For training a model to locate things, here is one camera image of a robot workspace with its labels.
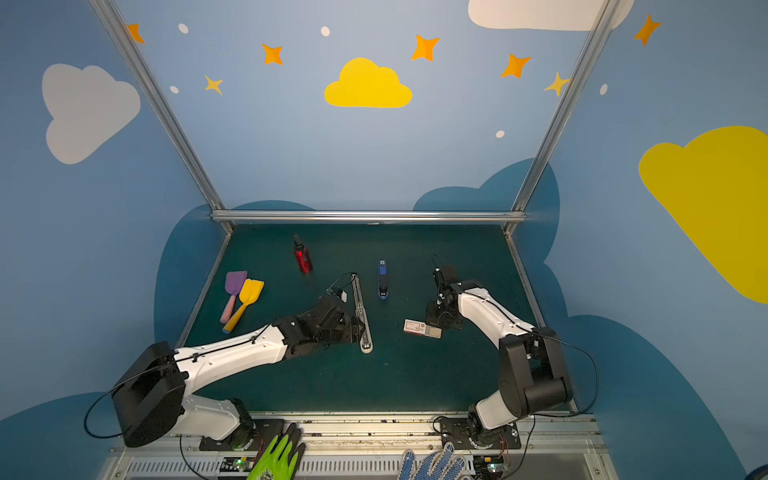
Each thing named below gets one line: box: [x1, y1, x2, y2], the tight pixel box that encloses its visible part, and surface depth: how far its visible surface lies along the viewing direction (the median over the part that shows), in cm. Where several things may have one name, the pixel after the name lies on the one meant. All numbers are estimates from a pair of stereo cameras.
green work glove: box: [246, 422, 306, 480], surface depth 71 cm
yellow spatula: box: [222, 279, 264, 334], surface depth 102 cm
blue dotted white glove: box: [398, 442, 474, 480], surface depth 71 cm
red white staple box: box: [403, 319, 443, 339], surface depth 95 cm
